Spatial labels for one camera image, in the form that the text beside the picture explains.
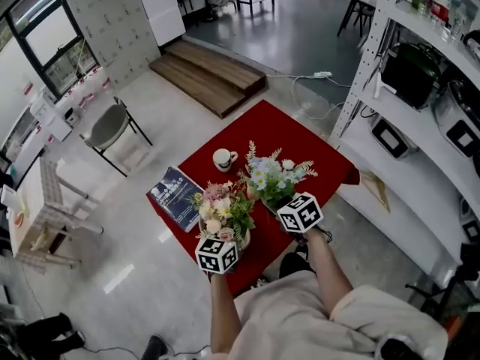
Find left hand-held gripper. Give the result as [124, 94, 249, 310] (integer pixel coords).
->
[194, 236, 240, 276]

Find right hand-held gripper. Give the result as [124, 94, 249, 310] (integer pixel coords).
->
[264, 191, 326, 240]

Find blue and white flowers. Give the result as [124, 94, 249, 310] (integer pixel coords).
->
[235, 139, 320, 208]

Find pink and yellow flowers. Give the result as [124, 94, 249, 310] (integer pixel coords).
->
[188, 180, 257, 244]

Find person's right forearm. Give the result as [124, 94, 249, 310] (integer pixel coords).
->
[304, 226, 356, 320]

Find person's left forearm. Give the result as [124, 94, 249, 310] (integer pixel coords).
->
[208, 271, 243, 354]

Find person's black shoe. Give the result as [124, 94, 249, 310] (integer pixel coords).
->
[278, 243, 317, 278]

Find dark blue book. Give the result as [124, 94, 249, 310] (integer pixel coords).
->
[148, 166, 206, 234]

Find red tablecloth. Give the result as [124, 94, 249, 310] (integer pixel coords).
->
[145, 99, 362, 298]

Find white cup with dark band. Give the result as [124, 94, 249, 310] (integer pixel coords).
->
[212, 148, 239, 173]

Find person's beige shirt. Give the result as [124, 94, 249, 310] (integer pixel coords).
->
[232, 269, 449, 360]

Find white metal shelf rack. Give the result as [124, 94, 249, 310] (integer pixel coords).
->
[328, 0, 480, 289]

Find silver box appliance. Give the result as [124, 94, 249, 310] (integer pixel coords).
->
[368, 115, 419, 161]

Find brown wooden step platform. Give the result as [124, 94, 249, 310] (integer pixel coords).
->
[148, 39, 269, 120]

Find black stand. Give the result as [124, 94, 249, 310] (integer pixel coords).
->
[406, 242, 480, 323]

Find grey chair with black legs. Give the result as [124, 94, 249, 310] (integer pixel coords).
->
[79, 96, 154, 179]

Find white woven bench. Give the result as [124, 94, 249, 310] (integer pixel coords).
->
[10, 157, 105, 274]

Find silver rice cooker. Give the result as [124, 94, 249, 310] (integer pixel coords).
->
[430, 78, 480, 160]

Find small white floor appliance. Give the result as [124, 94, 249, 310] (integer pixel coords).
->
[62, 106, 81, 128]

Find white foam boards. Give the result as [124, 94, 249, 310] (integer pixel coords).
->
[138, 0, 187, 47]

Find clear water bottle red label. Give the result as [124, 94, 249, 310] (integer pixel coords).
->
[430, 0, 454, 29]

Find white pegboard panel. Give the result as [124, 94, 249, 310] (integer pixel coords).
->
[55, 0, 163, 90]

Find black framed window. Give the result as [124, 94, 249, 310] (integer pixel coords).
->
[0, 0, 99, 101]

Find white power cable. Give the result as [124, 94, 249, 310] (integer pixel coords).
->
[265, 73, 354, 122]

